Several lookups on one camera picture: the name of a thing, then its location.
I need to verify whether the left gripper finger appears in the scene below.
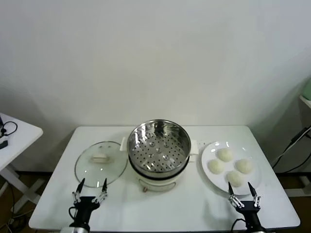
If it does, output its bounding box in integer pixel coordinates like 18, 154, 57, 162
92, 178, 108, 204
71, 178, 86, 203

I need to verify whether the white electric cooker pot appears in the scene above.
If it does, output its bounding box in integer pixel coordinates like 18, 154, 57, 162
120, 136, 199, 194

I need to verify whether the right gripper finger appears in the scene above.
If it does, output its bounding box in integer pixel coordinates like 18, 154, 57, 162
247, 182, 262, 209
227, 182, 245, 209

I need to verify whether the black power cable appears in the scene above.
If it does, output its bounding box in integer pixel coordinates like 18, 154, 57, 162
270, 126, 311, 168

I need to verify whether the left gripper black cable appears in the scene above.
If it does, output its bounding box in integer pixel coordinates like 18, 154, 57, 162
68, 206, 79, 226

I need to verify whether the black looped cable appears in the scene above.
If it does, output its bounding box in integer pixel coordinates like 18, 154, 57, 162
0, 121, 18, 137

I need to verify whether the white round plate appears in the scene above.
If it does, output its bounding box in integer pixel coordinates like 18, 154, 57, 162
200, 141, 263, 196

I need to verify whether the thin floor cable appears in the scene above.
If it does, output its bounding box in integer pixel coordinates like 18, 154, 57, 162
7, 185, 32, 233

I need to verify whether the stainless steel steamer basket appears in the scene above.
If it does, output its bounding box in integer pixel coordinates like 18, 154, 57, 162
126, 118, 191, 172

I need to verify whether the white table leg frame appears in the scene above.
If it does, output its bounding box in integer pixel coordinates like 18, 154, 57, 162
283, 174, 311, 198

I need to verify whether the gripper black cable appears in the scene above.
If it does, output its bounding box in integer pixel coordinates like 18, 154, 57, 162
233, 217, 247, 229
68, 206, 79, 226

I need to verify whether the white shelf board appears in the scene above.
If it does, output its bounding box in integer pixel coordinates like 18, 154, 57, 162
299, 95, 311, 110

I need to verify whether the white folding side table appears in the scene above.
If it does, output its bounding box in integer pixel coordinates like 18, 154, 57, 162
0, 112, 44, 212

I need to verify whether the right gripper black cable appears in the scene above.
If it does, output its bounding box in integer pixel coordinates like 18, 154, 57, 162
233, 217, 247, 229

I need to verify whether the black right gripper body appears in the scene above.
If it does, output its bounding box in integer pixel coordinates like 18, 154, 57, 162
237, 200, 262, 229

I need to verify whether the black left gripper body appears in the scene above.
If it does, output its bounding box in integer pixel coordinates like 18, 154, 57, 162
73, 196, 101, 228

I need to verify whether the white steamed baozi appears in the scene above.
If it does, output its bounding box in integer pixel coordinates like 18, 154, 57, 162
208, 159, 225, 175
216, 148, 233, 162
235, 158, 254, 174
226, 170, 244, 188

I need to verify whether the round glass pot lid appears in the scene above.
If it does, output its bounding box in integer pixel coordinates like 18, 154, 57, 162
74, 140, 129, 188

